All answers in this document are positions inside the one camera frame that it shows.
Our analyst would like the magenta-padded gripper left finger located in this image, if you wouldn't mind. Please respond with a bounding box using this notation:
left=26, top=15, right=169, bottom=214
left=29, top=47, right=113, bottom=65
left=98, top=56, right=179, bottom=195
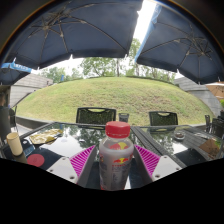
left=45, top=143, right=101, bottom=190

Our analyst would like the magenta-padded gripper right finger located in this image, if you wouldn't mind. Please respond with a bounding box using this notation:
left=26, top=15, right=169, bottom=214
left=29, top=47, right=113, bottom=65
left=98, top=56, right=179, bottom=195
left=132, top=143, right=183, bottom=187

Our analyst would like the clear red-capped drink bottle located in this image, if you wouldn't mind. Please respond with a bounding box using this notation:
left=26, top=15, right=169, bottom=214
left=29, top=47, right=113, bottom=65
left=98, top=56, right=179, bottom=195
left=98, top=120, right=135, bottom=192

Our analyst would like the flat round red coaster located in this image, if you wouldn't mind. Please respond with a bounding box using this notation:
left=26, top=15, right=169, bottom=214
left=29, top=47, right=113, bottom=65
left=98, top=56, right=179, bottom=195
left=26, top=153, right=46, bottom=168

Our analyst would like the small round dish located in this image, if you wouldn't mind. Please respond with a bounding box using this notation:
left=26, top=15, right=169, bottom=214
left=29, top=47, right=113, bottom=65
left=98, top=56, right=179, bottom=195
left=174, top=131, right=186, bottom=140

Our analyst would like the golden foil packet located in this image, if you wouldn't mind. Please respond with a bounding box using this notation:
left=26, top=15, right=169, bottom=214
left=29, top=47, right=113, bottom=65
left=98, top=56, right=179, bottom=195
left=29, top=128, right=64, bottom=146

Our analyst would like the black mesh patio chair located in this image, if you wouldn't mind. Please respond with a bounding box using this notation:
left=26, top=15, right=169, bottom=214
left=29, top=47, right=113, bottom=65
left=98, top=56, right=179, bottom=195
left=148, top=110, right=179, bottom=127
left=75, top=106, right=118, bottom=126

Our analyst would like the dark grey wicker chair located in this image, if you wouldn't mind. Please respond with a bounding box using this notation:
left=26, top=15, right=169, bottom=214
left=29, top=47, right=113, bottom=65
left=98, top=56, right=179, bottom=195
left=0, top=105, right=12, bottom=141
left=9, top=105, right=19, bottom=133

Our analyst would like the grey building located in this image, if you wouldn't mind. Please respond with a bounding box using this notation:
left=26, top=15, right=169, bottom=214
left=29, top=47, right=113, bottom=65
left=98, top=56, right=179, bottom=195
left=9, top=73, right=54, bottom=108
left=174, top=76, right=223, bottom=116

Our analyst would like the person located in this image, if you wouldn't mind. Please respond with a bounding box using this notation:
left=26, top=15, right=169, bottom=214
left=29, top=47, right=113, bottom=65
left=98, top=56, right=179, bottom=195
left=0, top=94, right=8, bottom=108

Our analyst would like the beige patio umbrella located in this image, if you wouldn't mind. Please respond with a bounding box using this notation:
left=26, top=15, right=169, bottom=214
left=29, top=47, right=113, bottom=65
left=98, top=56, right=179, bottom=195
left=204, top=81, right=224, bottom=100

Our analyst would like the navy umbrella with lettered blue band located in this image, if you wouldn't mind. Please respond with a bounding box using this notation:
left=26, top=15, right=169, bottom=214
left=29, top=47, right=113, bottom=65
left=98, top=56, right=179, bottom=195
left=0, top=61, right=33, bottom=86

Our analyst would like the navy umbrella with plain blue band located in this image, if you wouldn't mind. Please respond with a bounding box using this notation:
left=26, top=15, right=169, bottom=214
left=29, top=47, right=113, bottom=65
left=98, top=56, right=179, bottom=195
left=134, top=3, right=224, bottom=85

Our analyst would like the large navy patio umbrella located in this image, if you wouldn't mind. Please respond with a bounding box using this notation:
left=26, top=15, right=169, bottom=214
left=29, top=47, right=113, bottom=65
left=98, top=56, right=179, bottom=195
left=0, top=0, right=144, bottom=71

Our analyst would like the cream cup with handle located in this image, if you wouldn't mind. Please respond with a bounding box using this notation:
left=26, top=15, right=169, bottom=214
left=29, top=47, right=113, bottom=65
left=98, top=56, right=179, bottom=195
left=6, top=131, right=25, bottom=158

